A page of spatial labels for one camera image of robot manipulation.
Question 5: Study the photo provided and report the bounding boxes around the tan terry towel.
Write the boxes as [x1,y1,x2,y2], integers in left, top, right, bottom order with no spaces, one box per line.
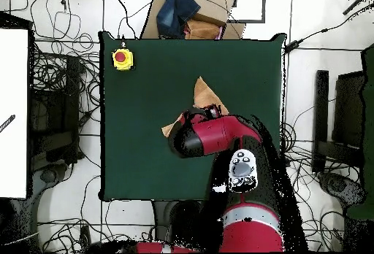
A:
[161,75,231,139]

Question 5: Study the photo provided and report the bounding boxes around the black flat bar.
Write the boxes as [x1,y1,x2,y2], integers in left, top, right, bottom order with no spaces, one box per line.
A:
[311,69,330,175]

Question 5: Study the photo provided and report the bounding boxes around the black flat board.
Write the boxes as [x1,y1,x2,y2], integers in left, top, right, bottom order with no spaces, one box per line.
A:
[332,70,367,150]

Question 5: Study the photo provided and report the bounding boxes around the white flat panel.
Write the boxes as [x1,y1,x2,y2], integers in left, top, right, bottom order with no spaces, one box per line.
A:
[0,28,29,199]

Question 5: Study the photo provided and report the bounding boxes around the folded orange cloth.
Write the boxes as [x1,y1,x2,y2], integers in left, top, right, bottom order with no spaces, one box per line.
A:
[183,19,224,41]

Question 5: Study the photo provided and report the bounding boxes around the yellow emergency stop button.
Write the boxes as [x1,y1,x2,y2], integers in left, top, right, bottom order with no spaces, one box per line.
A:
[111,48,135,72]

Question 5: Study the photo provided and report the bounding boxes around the blue jeans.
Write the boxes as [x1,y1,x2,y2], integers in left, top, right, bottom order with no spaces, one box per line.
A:
[156,0,202,39]

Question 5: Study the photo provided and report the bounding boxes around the brown cardboard box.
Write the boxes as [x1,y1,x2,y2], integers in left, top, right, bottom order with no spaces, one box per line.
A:
[140,0,247,41]

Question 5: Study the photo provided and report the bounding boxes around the black floor stand base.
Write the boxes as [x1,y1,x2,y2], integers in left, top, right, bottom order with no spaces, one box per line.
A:
[317,171,367,209]

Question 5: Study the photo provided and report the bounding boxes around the grey floor stand base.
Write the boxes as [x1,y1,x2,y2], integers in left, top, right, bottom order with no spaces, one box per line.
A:
[30,162,72,206]

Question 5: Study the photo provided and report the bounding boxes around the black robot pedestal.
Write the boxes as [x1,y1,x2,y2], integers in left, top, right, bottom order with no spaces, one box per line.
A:
[150,200,226,252]

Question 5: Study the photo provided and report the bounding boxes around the black floor cable tangle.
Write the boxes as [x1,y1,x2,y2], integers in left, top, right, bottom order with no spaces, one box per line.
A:
[30,33,102,141]
[278,120,365,253]

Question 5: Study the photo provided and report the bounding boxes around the black power adapter with cable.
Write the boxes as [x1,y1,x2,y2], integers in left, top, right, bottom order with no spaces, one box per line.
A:
[283,1,374,54]

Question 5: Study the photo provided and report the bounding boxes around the black square frame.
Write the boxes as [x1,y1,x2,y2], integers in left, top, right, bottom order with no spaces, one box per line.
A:
[223,0,267,24]

